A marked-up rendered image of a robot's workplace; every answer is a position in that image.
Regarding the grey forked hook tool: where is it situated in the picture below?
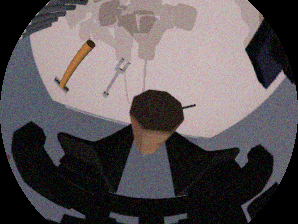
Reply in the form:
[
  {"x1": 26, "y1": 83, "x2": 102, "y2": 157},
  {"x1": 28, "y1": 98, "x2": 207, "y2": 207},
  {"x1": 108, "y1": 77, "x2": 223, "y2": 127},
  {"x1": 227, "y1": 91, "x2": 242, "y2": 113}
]
[{"x1": 102, "y1": 59, "x2": 129, "y2": 97}]

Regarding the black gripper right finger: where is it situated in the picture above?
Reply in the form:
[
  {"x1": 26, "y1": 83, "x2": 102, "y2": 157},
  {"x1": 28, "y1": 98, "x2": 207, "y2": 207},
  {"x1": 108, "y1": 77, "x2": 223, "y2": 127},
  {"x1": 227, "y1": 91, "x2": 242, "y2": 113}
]
[{"x1": 165, "y1": 132, "x2": 241, "y2": 196}]

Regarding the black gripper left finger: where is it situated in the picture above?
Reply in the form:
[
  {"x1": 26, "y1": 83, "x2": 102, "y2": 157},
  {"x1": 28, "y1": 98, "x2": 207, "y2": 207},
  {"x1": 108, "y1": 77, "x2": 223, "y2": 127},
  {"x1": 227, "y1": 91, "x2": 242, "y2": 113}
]
[{"x1": 57, "y1": 125, "x2": 134, "y2": 193}]

